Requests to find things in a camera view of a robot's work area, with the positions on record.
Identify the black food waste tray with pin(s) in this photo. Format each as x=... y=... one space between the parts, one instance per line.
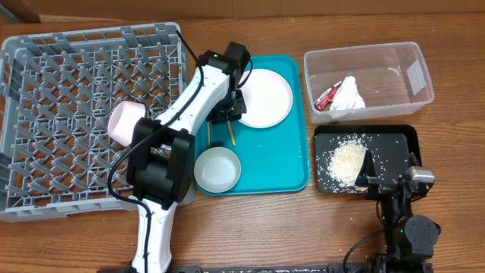
x=409 y=133

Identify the white tissue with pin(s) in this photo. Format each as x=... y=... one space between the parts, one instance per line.
x=347 y=96

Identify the grey shallow bowl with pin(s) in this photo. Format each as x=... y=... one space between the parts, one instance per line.
x=217 y=170

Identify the teal plastic tray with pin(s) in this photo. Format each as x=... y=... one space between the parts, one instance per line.
x=274 y=159

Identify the pile of rice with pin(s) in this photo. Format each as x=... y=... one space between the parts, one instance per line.
x=339 y=156

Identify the right wooden chopstick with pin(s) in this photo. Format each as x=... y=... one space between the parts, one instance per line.
x=230 y=128

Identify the red snack wrapper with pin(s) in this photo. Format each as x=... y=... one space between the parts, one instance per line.
x=327 y=96

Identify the grey plastic dish rack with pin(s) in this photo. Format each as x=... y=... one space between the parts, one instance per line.
x=58 y=91

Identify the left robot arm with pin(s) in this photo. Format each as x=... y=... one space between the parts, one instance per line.
x=156 y=170

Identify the large white plate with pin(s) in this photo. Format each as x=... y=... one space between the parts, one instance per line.
x=268 y=98

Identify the clear plastic waste bin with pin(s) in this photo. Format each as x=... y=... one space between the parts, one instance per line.
x=392 y=78

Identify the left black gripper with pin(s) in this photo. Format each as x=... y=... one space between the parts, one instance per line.
x=240 y=105

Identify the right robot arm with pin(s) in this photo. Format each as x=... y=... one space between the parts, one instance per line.
x=409 y=238

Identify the left wooden chopstick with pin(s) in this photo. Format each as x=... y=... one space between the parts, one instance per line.
x=209 y=133

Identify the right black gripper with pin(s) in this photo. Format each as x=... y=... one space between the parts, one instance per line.
x=366 y=177

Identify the wooden chopstick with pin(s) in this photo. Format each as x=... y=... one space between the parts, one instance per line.
x=230 y=128
x=209 y=133

